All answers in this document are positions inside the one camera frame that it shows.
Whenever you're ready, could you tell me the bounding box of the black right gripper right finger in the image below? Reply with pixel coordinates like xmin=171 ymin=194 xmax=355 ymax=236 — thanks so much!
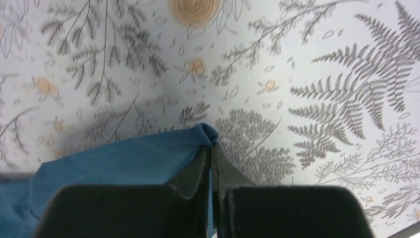
xmin=211 ymin=143 xmax=254 ymax=238

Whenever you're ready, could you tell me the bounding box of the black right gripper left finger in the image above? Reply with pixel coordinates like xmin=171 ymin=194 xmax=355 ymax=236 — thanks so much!
xmin=165 ymin=146 xmax=210 ymax=238

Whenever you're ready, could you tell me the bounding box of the blue shirt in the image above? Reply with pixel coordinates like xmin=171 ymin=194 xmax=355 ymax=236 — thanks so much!
xmin=0 ymin=123 xmax=218 ymax=238

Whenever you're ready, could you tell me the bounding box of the floral patterned table mat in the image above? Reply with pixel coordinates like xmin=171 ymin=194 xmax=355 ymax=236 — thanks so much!
xmin=0 ymin=0 xmax=420 ymax=238

